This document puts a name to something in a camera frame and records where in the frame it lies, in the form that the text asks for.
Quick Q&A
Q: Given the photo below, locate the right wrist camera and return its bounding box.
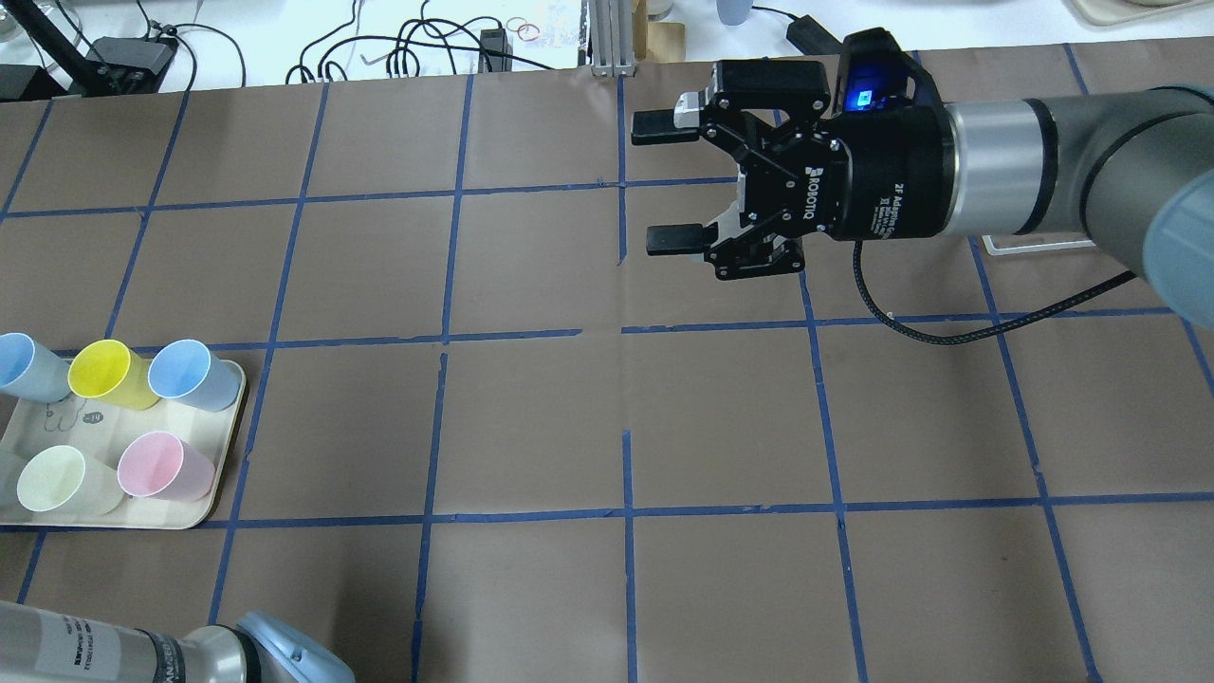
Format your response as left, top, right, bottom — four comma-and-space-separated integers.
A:
832, 28, 944, 114

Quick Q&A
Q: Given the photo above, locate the beige plastic tray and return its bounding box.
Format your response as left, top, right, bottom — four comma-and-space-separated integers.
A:
1, 395, 243, 530

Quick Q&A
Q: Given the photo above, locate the black power adapter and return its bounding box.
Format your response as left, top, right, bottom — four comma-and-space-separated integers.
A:
785, 15, 844, 56

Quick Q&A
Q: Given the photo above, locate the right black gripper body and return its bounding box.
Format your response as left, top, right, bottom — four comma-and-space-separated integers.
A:
704, 59, 955, 281

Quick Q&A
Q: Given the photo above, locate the yellow plastic cup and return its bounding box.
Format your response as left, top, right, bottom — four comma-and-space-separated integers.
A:
66, 338, 161, 411

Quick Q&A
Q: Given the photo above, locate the light blue cup near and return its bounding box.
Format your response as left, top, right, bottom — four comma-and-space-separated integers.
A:
1, 332, 72, 403

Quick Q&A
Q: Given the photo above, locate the pink plastic cup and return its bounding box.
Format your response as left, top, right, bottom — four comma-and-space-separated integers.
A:
117, 431, 217, 503

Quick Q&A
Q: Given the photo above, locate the aluminium frame post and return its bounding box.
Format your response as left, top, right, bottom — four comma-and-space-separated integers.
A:
582, 1, 636, 76

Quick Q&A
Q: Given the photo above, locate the wooden mug tree stand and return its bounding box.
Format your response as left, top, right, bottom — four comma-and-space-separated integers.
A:
632, 1, 687, 64

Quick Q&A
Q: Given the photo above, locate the cream plastic cup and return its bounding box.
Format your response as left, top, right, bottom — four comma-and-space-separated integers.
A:
16, 445, 125, 516

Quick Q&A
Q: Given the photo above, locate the light blue cup far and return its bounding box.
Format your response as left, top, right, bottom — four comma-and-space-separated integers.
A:
148, 338, 242, 412

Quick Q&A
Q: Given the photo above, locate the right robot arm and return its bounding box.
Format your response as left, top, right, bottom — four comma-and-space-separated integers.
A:
632, 50, 1212, 328

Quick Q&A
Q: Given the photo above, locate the white wire cup rack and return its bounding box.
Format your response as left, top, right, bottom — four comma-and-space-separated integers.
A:
980, 232, 1095, 258

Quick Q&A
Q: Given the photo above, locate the light blue cup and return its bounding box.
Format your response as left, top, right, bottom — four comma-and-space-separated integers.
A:
1, 332, 72, 403
148, 338, 242, 412

